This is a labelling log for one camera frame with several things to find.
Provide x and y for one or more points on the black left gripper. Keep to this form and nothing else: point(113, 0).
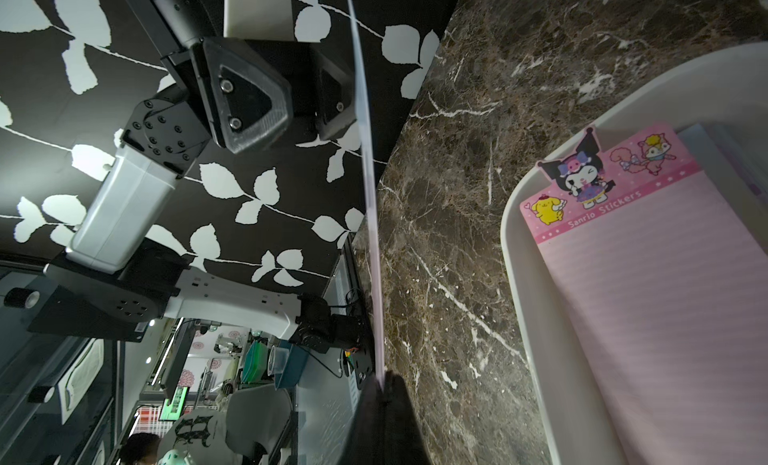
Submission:
point(226, 82)

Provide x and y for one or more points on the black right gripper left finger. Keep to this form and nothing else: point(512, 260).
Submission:
point(364, 445)

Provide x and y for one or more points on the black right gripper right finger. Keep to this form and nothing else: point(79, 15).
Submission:
point(403, 441)

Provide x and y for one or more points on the pink sticker sheet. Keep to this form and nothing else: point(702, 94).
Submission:
point(363, 117)
point(667, 292)

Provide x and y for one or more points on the white plastic storage box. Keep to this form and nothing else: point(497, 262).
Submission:
point(727, 87)

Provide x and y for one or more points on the purple sticker sheet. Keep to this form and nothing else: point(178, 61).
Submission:
point(719, 155)

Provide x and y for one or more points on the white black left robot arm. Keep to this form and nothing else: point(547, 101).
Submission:
point(112, 264)

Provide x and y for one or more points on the teal plastic bins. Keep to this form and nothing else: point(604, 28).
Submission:
point(281, 364)

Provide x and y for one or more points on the person in patterned shirt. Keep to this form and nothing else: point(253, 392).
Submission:
point(251, 429)

